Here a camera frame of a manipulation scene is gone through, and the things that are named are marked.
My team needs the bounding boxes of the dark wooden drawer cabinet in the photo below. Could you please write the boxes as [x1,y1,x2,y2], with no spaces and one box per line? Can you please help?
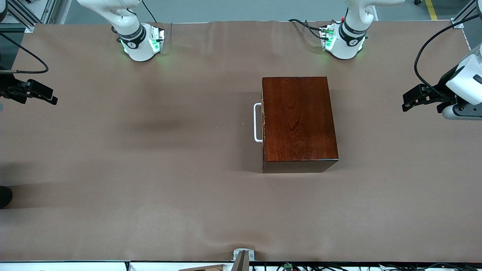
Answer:
[261,76,339,174]

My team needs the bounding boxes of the tan cardboard piece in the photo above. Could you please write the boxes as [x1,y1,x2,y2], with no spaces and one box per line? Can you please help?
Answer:
[177,264,228,271]

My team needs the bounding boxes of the grey brown post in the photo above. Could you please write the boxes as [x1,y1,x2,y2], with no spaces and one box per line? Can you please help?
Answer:
[230,251,250,271]

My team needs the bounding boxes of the brown table cover sheet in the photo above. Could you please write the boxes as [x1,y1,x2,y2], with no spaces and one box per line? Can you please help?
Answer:
[0,20,482,263]

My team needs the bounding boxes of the black round object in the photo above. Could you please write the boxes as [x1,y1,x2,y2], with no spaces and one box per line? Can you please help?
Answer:
[0,186,13,209]

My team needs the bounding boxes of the aluminium frame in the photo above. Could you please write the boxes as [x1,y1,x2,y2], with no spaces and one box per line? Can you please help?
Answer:
[452,0,482,29]
[0,0,57,33]

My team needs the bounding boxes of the small metal bracket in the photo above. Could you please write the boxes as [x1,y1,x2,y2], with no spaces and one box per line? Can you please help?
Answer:
[233,248,255,262]

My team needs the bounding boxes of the wooden drawer with white handle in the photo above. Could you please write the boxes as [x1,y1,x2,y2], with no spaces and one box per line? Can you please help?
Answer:
[253,78,265,172]

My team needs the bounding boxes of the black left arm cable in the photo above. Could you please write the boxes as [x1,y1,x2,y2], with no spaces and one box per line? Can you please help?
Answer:
[414,13,482,100]

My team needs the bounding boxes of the tangled black cables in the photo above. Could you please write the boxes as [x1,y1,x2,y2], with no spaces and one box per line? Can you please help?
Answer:
[252,262,482,271]

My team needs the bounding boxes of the black base cable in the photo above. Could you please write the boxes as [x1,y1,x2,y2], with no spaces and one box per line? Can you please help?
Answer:
[288,18,328,40]
[140,0,159,24]

